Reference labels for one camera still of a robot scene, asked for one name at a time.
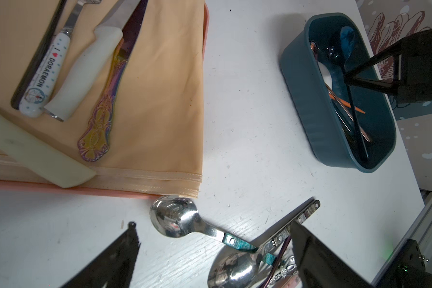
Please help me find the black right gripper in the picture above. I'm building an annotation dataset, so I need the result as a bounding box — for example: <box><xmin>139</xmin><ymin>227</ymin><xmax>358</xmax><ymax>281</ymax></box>
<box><xmin>344</xmin><ymin>29</ymin><xmax>432</xmax><ymax>104</ymax></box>

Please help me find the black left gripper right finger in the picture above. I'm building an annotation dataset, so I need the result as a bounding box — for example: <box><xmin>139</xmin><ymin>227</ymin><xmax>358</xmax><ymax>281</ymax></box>
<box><xmin>290</xmin><ymin>222</ymin><xmax>371</xmax><ymax>288</ymax></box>

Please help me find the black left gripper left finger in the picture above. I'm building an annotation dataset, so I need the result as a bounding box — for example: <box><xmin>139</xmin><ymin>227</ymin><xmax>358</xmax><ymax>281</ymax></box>
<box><xmin>63</xmin><ymin>222</ymin><xmax>140</xmax><ymax>288</ymax></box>

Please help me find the orange handled spoon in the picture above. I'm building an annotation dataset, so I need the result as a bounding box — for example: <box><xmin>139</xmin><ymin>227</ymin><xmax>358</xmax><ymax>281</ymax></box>
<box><xmin>328</xmin><ymin>91</ymin><xmax>366</xmax><ymax>114</ymax></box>

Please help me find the white ceramic spoon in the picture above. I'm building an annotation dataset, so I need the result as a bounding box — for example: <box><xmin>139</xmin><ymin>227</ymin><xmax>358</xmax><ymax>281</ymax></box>
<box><xmin>318</xmin><ymin>62</ymin><xmax>332</xmax><ymax>89</ymax></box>

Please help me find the teal plastic storage box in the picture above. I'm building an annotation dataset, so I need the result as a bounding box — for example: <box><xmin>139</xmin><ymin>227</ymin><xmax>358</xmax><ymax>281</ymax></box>
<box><xmin>280</xmin><ymin>13</ymin><xmax>397</xmax><ymax>173</ymax></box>

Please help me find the gold spoon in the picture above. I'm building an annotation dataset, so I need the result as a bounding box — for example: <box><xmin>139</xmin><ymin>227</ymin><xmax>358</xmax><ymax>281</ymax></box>
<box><xmin>310</xmin><ymin>41</ymin><xmax>372</xmax><ymax>142</ymax></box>

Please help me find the peach cloth napkin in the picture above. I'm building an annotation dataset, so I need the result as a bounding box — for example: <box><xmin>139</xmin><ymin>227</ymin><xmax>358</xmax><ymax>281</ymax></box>
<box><xmin>0</xmin><ymin>1</ymin><xmax>205</xmax><ymax>198</ymax></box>

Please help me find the silver fork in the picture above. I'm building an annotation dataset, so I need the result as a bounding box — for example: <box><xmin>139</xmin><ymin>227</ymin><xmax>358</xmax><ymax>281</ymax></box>
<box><xmin>19</xmin><ymin>0</ymin><xmax>102</xmax><ymax>118</ymax></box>

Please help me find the purple spoon pink handle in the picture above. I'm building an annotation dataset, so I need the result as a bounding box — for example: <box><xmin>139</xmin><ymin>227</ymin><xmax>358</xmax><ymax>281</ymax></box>
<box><xmin>259</xmin><ymin>236</ymin><xmax>297</xmax><ymax>288</ymax></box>

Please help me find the silver spoon green handle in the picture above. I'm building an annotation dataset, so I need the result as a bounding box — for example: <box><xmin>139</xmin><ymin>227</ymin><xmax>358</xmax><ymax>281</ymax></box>
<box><xmin>150</xmin><ymin>196</ymin><xmax>261</xmax><ymax>254</ymax></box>

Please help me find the silver spoon black handle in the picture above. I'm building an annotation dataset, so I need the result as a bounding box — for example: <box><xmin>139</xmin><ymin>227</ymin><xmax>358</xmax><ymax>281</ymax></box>
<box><xmin>208</xmin><ymin>198</ymin><xmax>321</xmax><ymax>288</ymax></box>

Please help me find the gold cream handled knife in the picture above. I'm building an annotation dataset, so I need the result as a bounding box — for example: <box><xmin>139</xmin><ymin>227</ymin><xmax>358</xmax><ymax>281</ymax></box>
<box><xmin>0</xmin><ymin>115</ymin><xmax>96</xmax><ymax>188</ymax></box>

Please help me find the white handled knife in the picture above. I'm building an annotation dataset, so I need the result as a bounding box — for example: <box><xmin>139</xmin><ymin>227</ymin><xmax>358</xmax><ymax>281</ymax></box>
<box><xmin>44</xmin><ymin>0</ymin><xmax>142</xmax><ymax>122</ymax></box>

